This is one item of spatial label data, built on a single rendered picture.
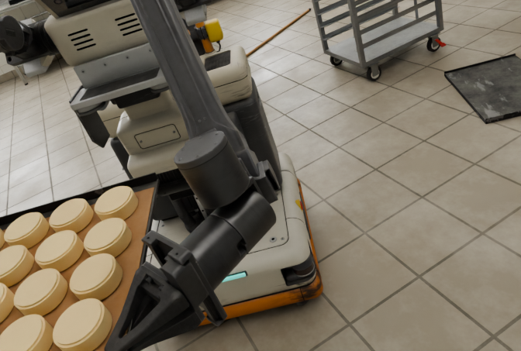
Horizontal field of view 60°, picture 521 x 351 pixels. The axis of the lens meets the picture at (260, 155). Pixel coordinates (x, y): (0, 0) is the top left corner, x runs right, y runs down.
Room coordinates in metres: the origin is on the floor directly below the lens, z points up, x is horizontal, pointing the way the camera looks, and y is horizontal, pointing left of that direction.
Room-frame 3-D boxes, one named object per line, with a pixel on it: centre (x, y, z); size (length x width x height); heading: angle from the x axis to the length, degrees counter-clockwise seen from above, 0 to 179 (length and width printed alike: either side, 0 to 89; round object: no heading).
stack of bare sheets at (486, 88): (2.01, -1.33, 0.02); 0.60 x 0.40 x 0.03; 169
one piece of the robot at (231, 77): (1.51, 0.21, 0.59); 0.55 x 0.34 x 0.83; 83
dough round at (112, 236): (0.42, 0.19, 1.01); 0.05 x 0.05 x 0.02
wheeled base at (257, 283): (1.42, 0.22, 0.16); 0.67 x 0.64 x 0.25; 173
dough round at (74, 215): (0.49, 0.25, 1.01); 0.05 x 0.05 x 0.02
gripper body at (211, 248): (0.35, 0.09, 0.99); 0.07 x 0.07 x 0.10; 38
